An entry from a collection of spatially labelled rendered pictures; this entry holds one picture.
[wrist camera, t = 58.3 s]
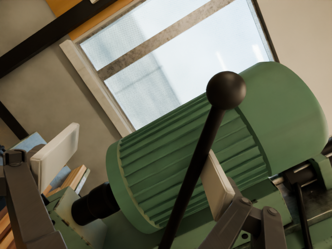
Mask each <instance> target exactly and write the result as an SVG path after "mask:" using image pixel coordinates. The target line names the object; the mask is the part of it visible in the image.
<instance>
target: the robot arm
mask: <svg viewBox="0 0 332 249"><path fill-rule="evenodd" d="M79 127H80V125H79V124H78V123H71V124H70V125H69V126H68V127H66V128H65V129H64V130H63V131H62V132H61V133H59V134H58V135H57V136H56V137H55V138H53V139H52V140H51V141H50V142H49V143H47V144H39V145H37V146H35V147H33V148H32V149H31V150H30V151H28V152H26V151H25V150H23V149H11V150H7V151H5V152H4V153H3V155H2V157H3V165H2V166H0V196H4V197H5V202H6V206H7V210H8V215H9V219H10V223H11V228H12V232H13V236H14V240H15V245H16V249H68V248H67V246H66V244H65V241H64V239H63V237H62V235H61V233H60V231H59V230H57V231H56V230H55V228H54V226H53V223H52V221H51V219H50V216H49V214H48V211H47V209H46V207H45V204H44V202H43V199H42V197H41V194H42V193H43V191H44V190H45V189H46V188H47V186H48V185H49V184H50V183H51V181H52V180H53V179H54V178H55V176H56V175H57V174H58V173H59V171H60V170H61V169H62V168H63V166H64V165H65V164H66V163H67V161H68V160H69V159H70V158H71V157H72V155H73V154H74V153H75V152H76V151H77V148H78V137H79ZM200 178H201V181H202V184H203V187H204V190H205V193H206V197H207V200H208V203H209V206H210V210H211V213H212V216H213V219H214V220H215V222H217V223H216V224H215V226H214V227H213V228H212V230H211V231H210V232H209V234H208V235H207V236H206V238H205V239H204V240H203V242H202V243H201V244H200V246H199V247H198V248H195V249H232V247H233V245H234V243H235V241H236V239H237V238H238V236H239V234H240V232H241V230H243V231H245V232H248V233H250V249H287V244H286V239H285V233H284V228H283V222H282V217H281V215H280V213H279V212H278V211H277V210H275V209H274V208H272V207H269V206H264V207H263V209H262V210H261V209H259V208H256V207H253V204H252V202H251V201H250V200H249V199H247V198H245V197H243V196H242V194H241V192H240V190H239V189H238V187H237V185H236V183H235V182H234V180H233V179H232V178H231V177H228V176H226V175H225V173H224V171H223V169H222V167H221V165H220V164H219V162H218V160H217V158H216V156H215V154H214V152H213V150H212V149H210V152H209V154H208V156H207V159H206V162H205V164H204V167H203V169H202V172H201V174H200Z"/></svg>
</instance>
